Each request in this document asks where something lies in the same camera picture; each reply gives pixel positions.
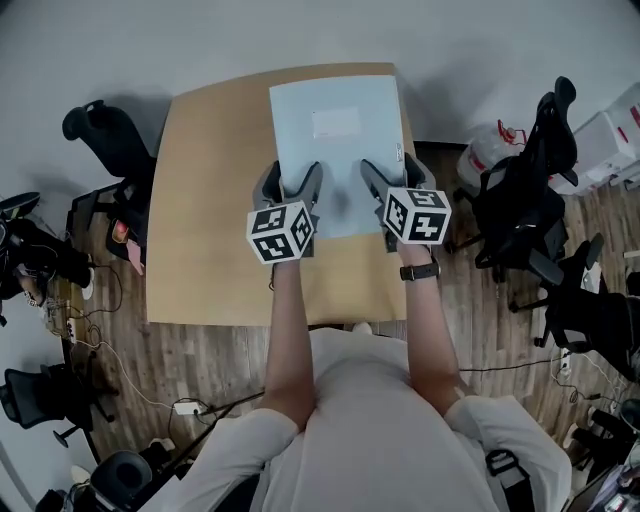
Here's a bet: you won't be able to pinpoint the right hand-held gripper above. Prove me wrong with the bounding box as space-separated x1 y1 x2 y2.
359 151 453 255

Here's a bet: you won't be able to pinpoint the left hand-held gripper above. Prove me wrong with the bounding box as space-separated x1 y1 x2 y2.
245 160 325 265

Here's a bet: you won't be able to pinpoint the pale blue item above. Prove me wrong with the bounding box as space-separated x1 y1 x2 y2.
268 74 408 242

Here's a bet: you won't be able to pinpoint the person's left forearm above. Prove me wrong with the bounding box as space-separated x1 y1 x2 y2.
261 257 322 432

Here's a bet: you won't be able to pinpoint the person's right forearm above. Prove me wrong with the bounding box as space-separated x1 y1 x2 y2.
398 243 470 417

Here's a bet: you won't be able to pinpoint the light wooden table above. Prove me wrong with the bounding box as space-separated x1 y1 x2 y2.
144 61 417 329

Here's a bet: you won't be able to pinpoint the dark wrist watch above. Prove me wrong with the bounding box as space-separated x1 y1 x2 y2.
399 261 442 283

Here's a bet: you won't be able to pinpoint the black office chair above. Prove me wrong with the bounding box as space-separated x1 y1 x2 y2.
61 99 160 263
0 363 120 448
508 232 640 384
0 191 97 303
444 75 582 284

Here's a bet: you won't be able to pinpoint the red pink bag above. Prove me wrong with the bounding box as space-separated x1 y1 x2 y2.
110 218 147 277

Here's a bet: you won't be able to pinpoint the white cardboard box red tape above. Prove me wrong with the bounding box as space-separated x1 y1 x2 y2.
548 81 640 197

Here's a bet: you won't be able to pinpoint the white power strip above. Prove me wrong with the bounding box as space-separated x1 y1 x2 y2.
172 397 208 417

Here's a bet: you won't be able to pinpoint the person's white shirt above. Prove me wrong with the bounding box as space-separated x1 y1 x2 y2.
162 327 574 512

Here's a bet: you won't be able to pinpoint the black round stool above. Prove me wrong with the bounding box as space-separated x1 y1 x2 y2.
88 449 155 512

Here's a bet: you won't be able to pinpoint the clear plastic bag red handles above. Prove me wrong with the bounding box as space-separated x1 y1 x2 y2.
456 118 529 187

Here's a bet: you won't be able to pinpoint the black cable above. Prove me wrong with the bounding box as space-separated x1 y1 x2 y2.
458 355 556 374

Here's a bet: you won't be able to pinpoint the white cable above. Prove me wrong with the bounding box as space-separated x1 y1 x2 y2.
69 339 177 409

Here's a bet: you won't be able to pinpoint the black shoulder strap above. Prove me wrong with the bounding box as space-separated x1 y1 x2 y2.
483 448 532 492

